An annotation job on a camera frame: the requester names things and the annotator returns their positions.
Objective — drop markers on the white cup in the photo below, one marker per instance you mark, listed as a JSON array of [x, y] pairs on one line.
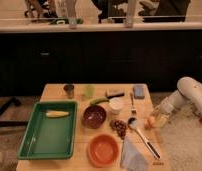
[[115, 105]]

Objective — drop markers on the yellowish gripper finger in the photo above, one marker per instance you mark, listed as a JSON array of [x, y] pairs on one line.
[[161, 120]]

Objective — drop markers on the black handled spoon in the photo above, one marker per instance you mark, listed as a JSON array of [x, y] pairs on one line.
[[132, 122]]

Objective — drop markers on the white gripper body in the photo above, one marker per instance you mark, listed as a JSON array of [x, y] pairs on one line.
[[165, 108]]

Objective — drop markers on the red yellow apple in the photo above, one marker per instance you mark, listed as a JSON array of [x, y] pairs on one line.
[[150, 123]]

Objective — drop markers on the wooden table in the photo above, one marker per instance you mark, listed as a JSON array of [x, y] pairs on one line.
[[79, 161]]

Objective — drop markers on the green plastic tray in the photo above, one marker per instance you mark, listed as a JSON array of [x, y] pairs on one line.
[[49, 138]]

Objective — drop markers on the bunch of brown grapes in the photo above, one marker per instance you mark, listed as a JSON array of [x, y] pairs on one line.
[[120, 127]]

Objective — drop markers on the orange bowl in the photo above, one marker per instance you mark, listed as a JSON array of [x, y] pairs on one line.
[[103, 151]]

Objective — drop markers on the blackboard eraser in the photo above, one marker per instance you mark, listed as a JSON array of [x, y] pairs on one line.
[[114, 93]]

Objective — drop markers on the dark red bowl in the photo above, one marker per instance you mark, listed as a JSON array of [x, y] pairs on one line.
[[94, 116]]

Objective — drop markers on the grey blue cloth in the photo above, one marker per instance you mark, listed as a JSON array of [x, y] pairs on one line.
[[131, 158]]

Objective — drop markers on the black office chair base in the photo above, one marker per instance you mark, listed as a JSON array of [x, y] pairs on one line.
[[4, 107]]

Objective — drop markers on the green banana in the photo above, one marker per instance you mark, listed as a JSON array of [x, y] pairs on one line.
[[98, 101]]

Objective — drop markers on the yellow corn cob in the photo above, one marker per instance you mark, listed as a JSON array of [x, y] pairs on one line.
[[56, 114]]

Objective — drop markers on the metal cup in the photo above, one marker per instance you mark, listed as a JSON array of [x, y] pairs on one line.
[[69, 90]]

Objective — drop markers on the light green cup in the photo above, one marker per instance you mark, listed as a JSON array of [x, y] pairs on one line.
[[88, 91]]

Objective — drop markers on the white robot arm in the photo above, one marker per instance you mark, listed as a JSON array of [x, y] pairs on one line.
[[188, 89]]

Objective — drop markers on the green object on ledge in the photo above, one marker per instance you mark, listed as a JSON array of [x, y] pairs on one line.
[[58, 21]]

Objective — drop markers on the blue sponge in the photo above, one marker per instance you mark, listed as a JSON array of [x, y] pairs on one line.
[[138, 92]]

